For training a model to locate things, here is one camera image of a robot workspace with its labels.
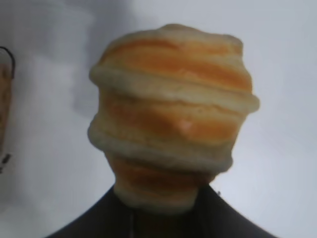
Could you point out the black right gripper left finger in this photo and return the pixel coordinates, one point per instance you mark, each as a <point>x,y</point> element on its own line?
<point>109,218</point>

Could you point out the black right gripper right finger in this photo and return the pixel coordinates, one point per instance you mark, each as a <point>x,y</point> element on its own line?
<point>203,220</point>

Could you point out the long striped twisted bread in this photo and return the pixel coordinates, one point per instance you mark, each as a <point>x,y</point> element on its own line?
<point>173,116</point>

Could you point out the brown woven wicker basket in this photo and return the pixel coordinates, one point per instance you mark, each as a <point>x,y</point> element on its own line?
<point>4,104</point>

